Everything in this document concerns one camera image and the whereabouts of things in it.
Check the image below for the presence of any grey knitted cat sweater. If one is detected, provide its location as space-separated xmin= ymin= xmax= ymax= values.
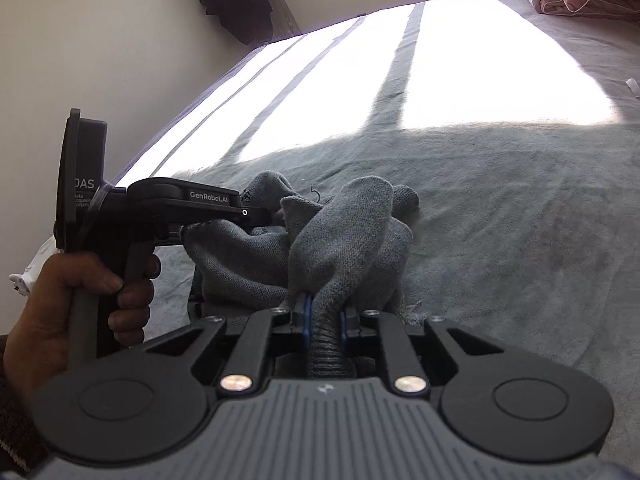
xmin=181 ymin=171 xmax=419 ymax=378

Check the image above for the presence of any person left hand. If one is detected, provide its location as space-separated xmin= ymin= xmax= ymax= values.
xmin=2 ymin=252 xmax=160 ymax=404

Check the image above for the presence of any brown fleece left sleeve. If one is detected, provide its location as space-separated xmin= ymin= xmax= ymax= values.
xmin=1 ymin=325 xmax=54 ymax=474

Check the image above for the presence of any grey bed sheet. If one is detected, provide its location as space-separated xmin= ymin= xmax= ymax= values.
xmin=116 ymin=0 xmax=639 ymax=468

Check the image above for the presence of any small white paper tag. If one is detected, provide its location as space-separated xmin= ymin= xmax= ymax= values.
xmin=626 ymin=78 xmax=640 ymax=100

